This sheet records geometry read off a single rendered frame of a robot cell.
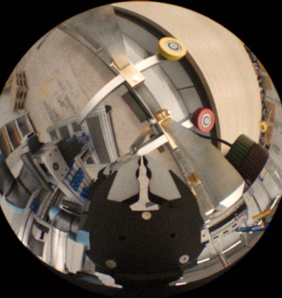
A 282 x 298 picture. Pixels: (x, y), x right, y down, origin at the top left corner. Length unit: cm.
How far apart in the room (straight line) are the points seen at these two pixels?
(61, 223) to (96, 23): 49
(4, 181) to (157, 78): 85
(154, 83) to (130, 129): 81
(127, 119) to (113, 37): 106
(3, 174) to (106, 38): 49
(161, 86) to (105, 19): 46
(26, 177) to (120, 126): 112
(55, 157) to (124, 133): 99
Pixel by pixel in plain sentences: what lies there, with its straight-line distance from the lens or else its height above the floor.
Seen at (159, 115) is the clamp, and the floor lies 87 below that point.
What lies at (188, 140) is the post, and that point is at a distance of 15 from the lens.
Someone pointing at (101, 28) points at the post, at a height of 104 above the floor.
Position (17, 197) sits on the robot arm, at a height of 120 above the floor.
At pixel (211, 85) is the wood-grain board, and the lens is 34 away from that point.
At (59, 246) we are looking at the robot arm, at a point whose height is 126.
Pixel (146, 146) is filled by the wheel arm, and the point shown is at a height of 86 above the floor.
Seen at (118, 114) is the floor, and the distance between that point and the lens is 117.
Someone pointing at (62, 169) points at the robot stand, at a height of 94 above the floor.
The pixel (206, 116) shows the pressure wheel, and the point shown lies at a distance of 31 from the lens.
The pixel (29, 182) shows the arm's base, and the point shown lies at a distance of 50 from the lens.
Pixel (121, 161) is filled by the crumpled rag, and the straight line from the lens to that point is 33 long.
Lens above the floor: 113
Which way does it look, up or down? 59 degrees down
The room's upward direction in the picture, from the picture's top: 179 degrees clockwise
